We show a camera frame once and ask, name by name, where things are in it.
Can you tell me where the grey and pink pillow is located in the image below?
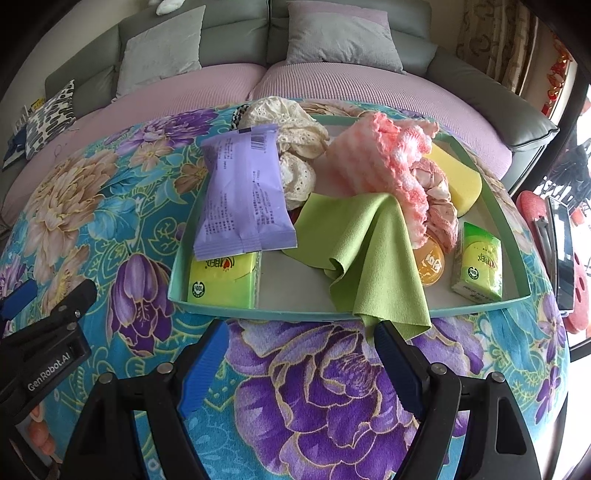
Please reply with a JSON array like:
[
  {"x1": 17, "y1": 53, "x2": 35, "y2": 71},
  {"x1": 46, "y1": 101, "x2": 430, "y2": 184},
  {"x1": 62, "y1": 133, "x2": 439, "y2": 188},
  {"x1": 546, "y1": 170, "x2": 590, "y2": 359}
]
[{"x1": 285, "y1": 0, "x2": 408, "y2": 75}]

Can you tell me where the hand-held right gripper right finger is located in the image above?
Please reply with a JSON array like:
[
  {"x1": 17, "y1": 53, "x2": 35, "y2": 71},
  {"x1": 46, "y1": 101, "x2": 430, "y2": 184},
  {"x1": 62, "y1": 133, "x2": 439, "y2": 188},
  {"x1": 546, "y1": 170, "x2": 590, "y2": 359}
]
[{"x1": 373, "y1": 319, "x2": 541, "y2": 480}]

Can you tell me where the green tray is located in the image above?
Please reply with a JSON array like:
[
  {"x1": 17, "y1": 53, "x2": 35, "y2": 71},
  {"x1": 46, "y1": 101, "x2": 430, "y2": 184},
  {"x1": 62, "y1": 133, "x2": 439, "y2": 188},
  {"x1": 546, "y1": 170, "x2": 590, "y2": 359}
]
[{"x1": 168, "y1": 113, "x2": 532, "y2": 321}]

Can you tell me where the floral printed blanket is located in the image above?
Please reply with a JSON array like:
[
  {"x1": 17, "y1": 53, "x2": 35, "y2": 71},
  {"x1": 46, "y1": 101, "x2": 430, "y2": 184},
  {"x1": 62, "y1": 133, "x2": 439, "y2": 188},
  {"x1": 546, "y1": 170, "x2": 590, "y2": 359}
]
[{"x1": 0, "y1": 99, "x2": 571, "y2": 480}]

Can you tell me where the pink scrunchie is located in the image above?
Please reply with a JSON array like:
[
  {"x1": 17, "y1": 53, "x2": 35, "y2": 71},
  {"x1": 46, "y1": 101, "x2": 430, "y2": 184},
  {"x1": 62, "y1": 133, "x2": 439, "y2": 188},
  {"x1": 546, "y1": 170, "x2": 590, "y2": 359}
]
[{"x1": 413, "y1": 159, "x2": 460, "y2": 252}]

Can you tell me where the pink plastic stool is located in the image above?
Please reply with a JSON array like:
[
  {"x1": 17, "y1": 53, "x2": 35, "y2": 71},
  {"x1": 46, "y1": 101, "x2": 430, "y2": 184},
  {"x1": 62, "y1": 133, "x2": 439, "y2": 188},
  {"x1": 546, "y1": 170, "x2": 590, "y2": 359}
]
[{"x1": 515, "y1": 191, "x2": 591, "y2": 333}]

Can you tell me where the leopard print scrunchie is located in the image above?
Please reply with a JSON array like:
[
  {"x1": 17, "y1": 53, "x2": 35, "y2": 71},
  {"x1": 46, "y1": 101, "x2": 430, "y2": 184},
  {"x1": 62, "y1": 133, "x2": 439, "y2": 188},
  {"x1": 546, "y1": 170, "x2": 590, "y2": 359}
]
[{"x1": 230, "y1": 104, "x2": 252, "y2": 132}]

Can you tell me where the person's left hand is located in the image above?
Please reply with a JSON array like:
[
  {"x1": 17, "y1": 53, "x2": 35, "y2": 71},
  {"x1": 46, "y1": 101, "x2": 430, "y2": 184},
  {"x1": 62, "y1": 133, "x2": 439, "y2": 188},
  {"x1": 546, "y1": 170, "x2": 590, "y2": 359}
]
[{"x1": 25, "y1": 415, "x2": 61, "y2": 462}]

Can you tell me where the grey sofa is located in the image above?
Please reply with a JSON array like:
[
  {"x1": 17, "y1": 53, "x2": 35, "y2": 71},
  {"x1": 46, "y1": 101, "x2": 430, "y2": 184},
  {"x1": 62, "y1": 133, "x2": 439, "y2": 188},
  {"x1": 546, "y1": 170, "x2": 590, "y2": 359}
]
[{"x1": 0, "y1": 0, "x2": 561, "y2": 232}]

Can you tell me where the blue pillow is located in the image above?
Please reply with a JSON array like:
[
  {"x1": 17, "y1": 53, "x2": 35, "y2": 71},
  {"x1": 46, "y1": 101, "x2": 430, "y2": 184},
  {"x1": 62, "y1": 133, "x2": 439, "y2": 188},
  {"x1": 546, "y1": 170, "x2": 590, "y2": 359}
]
[{"x1": 2, "y1": 124, "x2": 28, "y2": 171}]

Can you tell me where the pink knitted cloth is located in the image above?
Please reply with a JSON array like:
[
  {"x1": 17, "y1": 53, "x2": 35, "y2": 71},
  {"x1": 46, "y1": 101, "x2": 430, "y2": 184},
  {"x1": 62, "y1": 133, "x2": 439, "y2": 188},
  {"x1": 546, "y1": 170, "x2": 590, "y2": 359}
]
[{"x1": 325, "y1": 111, "x2": 439, "y2": 206}]

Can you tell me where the cream lace cloth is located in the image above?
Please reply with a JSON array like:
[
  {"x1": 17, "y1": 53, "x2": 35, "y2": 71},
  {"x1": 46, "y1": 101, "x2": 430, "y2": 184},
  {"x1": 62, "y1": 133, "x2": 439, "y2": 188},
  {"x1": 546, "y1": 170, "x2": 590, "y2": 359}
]
[{"x1": 240, "y1": 96, "x2": 329, "y2": 210}]

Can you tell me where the green cloth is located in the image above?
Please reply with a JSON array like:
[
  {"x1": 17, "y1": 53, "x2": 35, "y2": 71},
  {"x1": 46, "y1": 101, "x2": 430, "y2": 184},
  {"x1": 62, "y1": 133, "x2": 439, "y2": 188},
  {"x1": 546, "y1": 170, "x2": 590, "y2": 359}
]
[{"x1": 281, "y1": 191, "x2": 432, "y2": 341}]

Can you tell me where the red wall decoration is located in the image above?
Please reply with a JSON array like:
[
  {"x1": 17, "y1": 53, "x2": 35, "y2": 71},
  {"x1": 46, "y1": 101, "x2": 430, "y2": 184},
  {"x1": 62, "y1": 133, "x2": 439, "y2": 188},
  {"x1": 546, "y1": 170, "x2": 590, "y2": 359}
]
[{"x1": 545, "y1": 51, "x2": 580, "y2": 116}]

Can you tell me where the black phone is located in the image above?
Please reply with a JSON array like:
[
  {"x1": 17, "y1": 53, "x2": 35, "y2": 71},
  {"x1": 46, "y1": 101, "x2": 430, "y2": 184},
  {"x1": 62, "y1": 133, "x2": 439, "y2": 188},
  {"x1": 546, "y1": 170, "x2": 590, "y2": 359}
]
[{"x1": 545, "y1": 196, "x2": 575, "y2": 310}]

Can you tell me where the black white patterned pillow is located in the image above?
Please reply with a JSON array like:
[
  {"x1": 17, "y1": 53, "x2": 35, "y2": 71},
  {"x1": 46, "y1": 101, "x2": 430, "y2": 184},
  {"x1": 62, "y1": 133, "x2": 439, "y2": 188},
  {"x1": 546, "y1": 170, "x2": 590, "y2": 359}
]
[{"x1": 25, "y1": 79, "x2": 77, "y2": 148}]

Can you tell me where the green tissue packet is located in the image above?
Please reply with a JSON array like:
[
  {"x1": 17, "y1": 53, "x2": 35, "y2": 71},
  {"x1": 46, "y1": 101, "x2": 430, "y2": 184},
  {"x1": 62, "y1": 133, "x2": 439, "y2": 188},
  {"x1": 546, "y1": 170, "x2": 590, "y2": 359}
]
[
  {"x1": 187, "y1": 251, "x2": 262, "y2": 309},
  {"x1": 451, "y1": 222, "x2": 504, "y2": 303}
]

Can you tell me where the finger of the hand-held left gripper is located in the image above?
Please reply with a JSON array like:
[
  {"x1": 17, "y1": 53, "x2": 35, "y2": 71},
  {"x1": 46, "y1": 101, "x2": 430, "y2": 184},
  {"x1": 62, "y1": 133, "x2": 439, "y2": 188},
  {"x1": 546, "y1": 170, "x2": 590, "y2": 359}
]
[
  {"x1": 46, "y1": 278, "x2": 99, "y2": 327},
  {"x1": 0, "y1": 278, "x2": 38, "y2": 324}
]

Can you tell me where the orange jelly cup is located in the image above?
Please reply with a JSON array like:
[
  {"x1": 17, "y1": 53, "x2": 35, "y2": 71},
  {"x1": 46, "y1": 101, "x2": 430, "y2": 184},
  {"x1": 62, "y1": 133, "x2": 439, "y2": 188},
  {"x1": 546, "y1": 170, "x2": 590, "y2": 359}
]
[{"x1": 413, "y1": 233, "x2": 446, "y2": 288}]

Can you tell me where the purple packet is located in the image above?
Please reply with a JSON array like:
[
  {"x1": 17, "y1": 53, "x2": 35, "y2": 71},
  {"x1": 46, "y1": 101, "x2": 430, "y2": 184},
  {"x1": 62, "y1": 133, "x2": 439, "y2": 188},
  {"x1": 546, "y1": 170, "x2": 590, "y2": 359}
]
[{"x1": 193, "y1": 124, "x2": 297, "y2": 261}]

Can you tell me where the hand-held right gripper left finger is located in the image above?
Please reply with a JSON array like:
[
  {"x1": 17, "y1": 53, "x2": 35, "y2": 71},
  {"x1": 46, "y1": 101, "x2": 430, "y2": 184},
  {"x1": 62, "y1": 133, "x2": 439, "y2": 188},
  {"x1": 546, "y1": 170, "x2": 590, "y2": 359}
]
[{"x1": 62, "y1": 318, "x2": 230, "y2": 480}]

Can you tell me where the yellow sponge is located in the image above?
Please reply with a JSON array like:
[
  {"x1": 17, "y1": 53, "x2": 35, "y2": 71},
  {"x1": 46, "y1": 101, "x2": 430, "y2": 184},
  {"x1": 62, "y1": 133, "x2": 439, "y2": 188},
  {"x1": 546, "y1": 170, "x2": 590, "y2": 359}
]
[{"x1": 422, "y1": 143, "x2": 483, "y2": 217}]

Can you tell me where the patterned curtain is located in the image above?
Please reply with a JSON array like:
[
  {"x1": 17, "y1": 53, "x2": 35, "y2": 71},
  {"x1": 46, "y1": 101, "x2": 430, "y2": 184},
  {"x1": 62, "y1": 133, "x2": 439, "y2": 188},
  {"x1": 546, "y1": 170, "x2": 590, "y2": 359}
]
[{"x1": 457, "y1": 0, "x2": 541, "y2": 93}]

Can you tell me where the stack of books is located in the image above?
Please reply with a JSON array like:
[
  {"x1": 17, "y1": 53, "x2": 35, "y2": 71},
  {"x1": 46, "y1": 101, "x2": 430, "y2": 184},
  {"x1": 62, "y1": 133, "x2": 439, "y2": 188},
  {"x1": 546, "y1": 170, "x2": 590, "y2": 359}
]
[{"x1": 16, "y1": 97, "x2": 47, "y2": 125}]

